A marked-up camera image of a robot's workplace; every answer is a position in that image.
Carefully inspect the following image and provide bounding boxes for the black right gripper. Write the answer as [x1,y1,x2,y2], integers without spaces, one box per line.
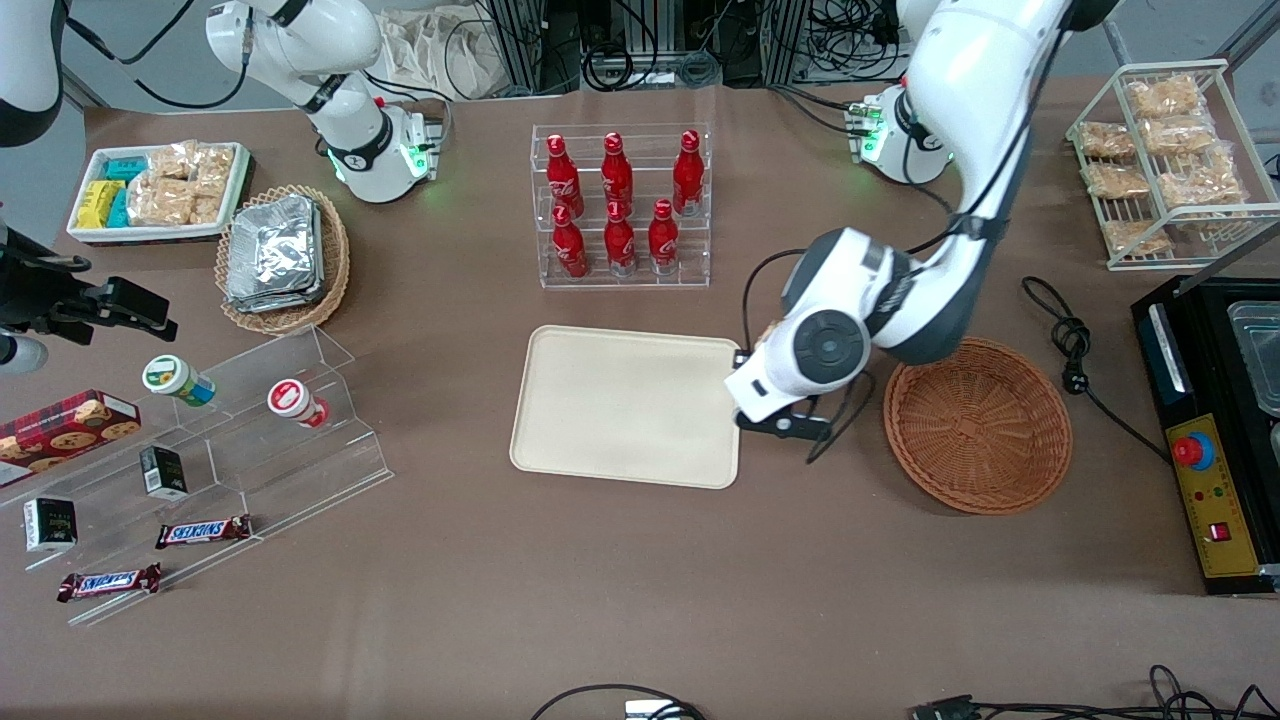
[0,230,180,347]

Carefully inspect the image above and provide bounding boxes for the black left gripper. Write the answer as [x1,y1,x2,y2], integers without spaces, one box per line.
[736,403,834,444]

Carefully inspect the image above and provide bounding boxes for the white rectangular snack tray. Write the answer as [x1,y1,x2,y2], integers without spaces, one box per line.
[66,141,252,247]

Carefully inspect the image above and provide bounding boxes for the beige plastic tray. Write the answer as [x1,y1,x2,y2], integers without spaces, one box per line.
[509,325,745,491]

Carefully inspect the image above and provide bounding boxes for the round brown wicker basket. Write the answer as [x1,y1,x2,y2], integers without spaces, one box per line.
[883,336,1074,517]

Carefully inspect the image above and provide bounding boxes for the oval tan wicker basket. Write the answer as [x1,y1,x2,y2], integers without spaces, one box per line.
[214,183,352,337]

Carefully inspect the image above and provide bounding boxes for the green lid yogurt cup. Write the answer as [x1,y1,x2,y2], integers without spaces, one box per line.
[141,354,217,408]

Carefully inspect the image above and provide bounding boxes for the clear bag of crackers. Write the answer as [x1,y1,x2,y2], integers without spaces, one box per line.
[127,177,224,227]
[147,142,199,182]
[194,144,237,197]

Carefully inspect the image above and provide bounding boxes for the yellow snack box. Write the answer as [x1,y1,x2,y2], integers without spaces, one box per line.
[76,179,124,230]

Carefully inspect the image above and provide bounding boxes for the silver foil packet stack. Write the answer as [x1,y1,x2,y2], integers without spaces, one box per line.
[224,194,327,315]

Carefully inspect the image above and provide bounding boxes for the red cookie box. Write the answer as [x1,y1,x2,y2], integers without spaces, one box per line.
[0,389,143,489]

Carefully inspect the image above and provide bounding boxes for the small black box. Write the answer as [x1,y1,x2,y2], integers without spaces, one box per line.
[138,445,190,502]
[22,496,79,554]

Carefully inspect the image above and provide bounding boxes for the red lid yogurt cup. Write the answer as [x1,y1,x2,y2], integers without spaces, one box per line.
[266,378,331,430]

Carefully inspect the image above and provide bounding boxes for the clear acrylic bottle rack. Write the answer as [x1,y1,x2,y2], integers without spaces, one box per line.
[530,123,713,291]

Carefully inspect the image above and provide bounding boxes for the red cola bottle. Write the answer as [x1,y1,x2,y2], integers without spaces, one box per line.
[672,129,706,217]
[545,133,585,217]
[603,200,639,278]
[601,131,635,214]
[551,204,591,280]
[647,198,682,277]

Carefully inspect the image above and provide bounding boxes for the clear acrylic stepped stand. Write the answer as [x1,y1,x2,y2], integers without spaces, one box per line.
[0,324,394,629]

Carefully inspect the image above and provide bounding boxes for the snickers chocolate bar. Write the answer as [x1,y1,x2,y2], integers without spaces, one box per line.
[154,514,254,551]
[56,563,163,604]

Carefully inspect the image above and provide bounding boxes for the white cloth bag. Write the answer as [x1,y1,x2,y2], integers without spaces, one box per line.
[378,8,513,102]

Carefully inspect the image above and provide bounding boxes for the clear bag of pastry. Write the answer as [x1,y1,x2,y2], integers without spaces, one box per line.
[1082,162,1152,200]
[1077,121,1137,162]
[1127,74,1207,120]
[1157,144,1247,209]
[1142,114,1220,157]
[1102,219,1174,257]

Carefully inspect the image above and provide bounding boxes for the black machine with yellow panel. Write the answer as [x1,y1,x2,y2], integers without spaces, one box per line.
[1131,274,1280,599]

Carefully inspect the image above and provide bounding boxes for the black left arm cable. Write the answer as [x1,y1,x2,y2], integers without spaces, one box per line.
[739,20,1067,467]

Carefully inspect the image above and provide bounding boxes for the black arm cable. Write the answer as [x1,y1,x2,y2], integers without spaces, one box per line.
[739,20,1067,467]
[62,0,253,111]

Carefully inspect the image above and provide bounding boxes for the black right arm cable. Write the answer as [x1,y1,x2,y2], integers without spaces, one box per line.
[62,0,253,111]

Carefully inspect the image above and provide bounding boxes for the black power cable with plug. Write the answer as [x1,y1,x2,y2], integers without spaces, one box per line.
[1021,276,1173,465]

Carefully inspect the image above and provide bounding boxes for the black looped cable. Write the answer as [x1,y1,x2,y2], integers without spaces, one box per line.
[529,683,707,720]

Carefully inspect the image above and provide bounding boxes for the black cable bundle with connector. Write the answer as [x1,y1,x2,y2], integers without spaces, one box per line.
[908,664,1280,720]

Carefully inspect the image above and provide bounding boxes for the white wire rack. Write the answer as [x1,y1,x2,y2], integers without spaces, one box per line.
[1065,59,1280,273]

